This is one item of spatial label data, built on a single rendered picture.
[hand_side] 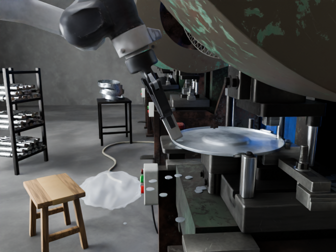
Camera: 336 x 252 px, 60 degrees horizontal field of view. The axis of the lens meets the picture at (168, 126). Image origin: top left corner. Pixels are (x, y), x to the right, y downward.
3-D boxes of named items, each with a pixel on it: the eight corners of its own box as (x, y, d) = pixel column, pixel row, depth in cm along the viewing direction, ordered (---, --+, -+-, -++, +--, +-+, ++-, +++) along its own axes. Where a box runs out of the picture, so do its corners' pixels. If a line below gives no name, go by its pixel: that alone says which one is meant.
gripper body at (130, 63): (122, 60, 74) (138, 93, 76) (124, 59, 66) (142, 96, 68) (149, 47, 74) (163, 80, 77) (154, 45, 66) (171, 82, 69)
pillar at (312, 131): (307, 166, 71) (313, 109, 68) (302, 163, 73) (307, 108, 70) (315, 166, 71) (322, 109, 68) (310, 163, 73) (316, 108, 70)
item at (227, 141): (168, 129, 91) (168, 127, 91) (258, 128, 93) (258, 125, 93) (178, 158, 63) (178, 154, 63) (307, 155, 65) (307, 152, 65)
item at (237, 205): (242, 234, 58) (243, 206, 57) (200, 161, 102) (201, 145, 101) (382, 227, 61) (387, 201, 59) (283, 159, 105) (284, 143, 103)
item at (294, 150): (263, 165, 72) (265, 147, 71) (243, 148, 87) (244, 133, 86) (299, 164, 73) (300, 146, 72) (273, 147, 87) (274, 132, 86)
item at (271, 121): (267, 126, 75) (268, 112, 75) (260, 122, 80) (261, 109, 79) (279, 126, 76) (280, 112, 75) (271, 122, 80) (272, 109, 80)
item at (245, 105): (260, 127, 67) (261, 104, 66) (234, 113, 87) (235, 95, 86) (326, 126, 69) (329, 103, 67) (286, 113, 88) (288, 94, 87)
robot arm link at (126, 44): (111, 38, 64) (122, 61, 65) (161, 14, 65) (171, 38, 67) (109, 42, 76) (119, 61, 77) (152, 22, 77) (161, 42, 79)
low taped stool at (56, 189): (28, 234, 172) (22, 181, 165) (69, 221, 186) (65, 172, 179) (43, 266, 145) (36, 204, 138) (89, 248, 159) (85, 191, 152)
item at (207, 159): (163, 199, 72) (162, 147, 70) (160, 178, 86) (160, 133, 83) (260, 196, 74) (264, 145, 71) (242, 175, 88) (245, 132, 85)
